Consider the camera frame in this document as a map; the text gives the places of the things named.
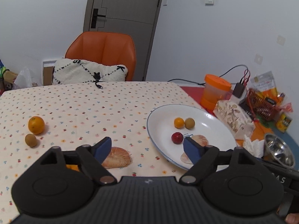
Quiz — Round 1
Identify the floral patterned tablecloth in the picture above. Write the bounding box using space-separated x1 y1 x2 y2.
1 82 199 223

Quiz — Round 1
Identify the brown longan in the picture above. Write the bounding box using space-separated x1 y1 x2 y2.
25 134 38 148
184 118 196 130

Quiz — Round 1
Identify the floral tissue pack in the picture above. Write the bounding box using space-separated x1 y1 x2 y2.
213 100 255 140

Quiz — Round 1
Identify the clear plastic bag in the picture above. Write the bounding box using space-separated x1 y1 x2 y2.
13 67 41 89

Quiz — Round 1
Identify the orange leather chair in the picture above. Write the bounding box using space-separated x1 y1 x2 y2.
65 31 136 81

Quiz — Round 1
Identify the small orange kumquat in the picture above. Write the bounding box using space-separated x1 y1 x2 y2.
173 117 184 129

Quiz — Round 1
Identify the orange snack pouch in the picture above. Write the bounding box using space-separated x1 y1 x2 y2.
250 71 278 103

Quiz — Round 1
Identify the orange fruit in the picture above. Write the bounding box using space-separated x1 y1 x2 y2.
28 116 45 135

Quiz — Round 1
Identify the red cherry fruit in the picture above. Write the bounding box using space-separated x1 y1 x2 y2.
171 132 184 145

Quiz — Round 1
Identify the peeled pomelo segment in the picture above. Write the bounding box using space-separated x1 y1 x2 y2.
102 147 132 169
180 135 209 164

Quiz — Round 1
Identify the red thin cable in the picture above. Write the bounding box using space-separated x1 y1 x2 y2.
240 69 260 122

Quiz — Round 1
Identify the black door handle lock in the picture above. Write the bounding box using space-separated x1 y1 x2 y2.
90 8 106 29

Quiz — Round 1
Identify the red table mat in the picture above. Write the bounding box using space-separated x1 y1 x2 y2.
180 86 204 106

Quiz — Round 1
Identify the grey door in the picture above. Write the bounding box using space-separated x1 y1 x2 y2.
83 0 162 81

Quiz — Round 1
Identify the orange lidded plastic jar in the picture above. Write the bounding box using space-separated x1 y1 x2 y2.
200 74 232 110

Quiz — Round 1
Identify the black power cable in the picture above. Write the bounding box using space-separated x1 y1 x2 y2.
167 64 248 85

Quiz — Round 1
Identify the white black fuzzy cushion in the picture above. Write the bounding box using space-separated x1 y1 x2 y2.
52 58 128 85

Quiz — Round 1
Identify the person's right hand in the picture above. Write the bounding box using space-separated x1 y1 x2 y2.
285 213 299 224

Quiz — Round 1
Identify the cardboard white framed panel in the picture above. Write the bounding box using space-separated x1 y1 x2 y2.
42 60 56 85

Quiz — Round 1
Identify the white power strip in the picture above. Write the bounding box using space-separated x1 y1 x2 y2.
229 91 246 105

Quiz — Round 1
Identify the black charger adapter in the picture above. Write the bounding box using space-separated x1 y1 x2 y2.
232 83 245 98

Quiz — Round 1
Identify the red wire basket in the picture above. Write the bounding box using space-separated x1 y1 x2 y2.
246 89 278 121

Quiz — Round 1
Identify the steel bowl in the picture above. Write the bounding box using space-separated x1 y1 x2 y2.
263 133 295 169

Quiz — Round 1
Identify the yellow tin can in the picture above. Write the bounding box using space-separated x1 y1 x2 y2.
276 112 292 133

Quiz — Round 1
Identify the large orange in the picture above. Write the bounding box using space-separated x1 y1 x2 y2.
66 164 80 172

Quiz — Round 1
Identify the white round plate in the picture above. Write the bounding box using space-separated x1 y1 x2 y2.
147 104 237 170

